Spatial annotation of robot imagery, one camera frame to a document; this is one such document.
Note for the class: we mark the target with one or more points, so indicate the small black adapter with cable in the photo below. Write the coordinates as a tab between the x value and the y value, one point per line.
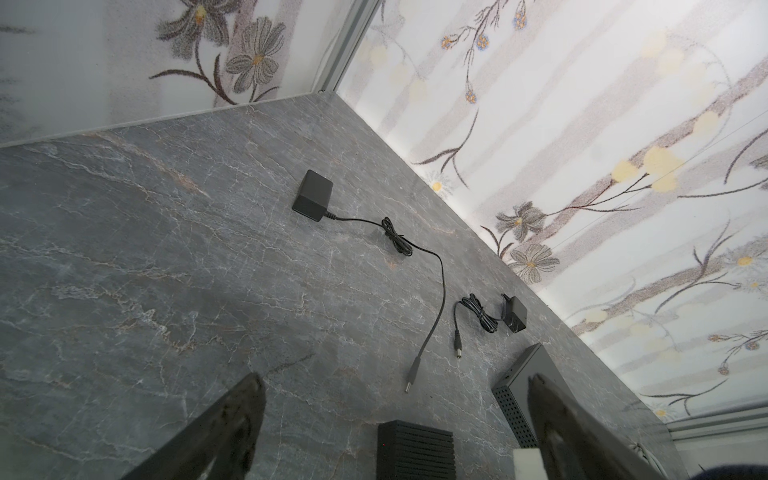
513	316

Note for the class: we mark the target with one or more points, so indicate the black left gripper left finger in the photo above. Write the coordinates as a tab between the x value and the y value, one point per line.
219	444

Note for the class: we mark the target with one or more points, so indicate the black ribbed network switch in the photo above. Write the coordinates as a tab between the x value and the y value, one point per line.
410	451

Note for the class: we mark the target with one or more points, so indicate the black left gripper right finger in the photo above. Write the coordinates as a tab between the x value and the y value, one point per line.
573	444

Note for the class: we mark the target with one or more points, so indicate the black power adapter with cable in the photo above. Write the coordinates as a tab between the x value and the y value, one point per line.
312	201

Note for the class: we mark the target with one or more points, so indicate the dark grey flat switch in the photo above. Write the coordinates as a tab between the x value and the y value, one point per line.
511	391

